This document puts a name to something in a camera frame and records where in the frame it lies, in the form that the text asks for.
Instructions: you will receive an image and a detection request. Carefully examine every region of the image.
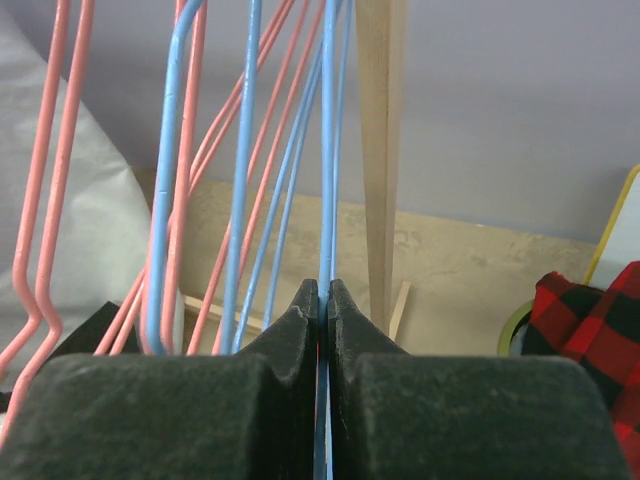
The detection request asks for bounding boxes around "wooden clothes rack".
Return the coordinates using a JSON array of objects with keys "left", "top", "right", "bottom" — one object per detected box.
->
[{"left": 179, "top": 0, "right": 413, "bottom": 346}]

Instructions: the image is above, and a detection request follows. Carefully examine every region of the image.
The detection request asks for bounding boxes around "white hanging shirt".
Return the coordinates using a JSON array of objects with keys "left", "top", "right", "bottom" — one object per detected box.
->
[{"left": 1, "top": 8, "right": 150, "bottom": 347}]

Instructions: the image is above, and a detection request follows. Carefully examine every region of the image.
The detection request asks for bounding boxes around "yellow framed whiteboard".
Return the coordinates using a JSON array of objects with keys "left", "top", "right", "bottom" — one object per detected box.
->
[{"left": 584, "top": 165, "right": 640, "bottom": 289}]

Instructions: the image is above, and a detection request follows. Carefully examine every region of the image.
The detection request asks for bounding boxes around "red black plaid shirt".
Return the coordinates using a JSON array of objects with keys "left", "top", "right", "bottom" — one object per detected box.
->
[{"left": 522, "top": 261, "right": 639, "bottom": 478}]

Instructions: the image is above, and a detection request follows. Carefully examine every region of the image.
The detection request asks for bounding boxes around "blue hanger on rack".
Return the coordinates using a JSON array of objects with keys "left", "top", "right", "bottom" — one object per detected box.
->
[{"left": 139, "top": 1, "right": 266, "bottom": 355}]

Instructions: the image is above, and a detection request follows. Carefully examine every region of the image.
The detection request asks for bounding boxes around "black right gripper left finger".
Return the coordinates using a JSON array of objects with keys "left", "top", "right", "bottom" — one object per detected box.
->
[{"left": 1, "top": 279, "right": 318, "bottom": 479}]

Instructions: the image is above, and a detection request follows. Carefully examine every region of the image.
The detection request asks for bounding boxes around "olive green laundry basket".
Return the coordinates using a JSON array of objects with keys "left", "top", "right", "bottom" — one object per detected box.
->
[{"left": 497, "top": 300, "right": 533, "bottom": 356}]

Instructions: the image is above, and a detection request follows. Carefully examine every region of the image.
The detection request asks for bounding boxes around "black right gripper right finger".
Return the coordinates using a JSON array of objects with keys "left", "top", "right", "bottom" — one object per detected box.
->
[{"left": 328, "top": 280, "right": 631, "bottom": 479}]

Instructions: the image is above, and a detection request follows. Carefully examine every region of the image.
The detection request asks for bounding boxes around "light blue wire hanger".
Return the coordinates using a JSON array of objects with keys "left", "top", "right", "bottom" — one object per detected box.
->
[{"left": 313, "top": 1, "right": 354, "bottom": 479}]

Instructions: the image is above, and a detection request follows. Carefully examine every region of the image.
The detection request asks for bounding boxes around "black button shirt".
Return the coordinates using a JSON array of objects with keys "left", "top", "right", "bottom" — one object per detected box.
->
[{"left": 49, "top": 302, "right": 119, "bottom": 359}]

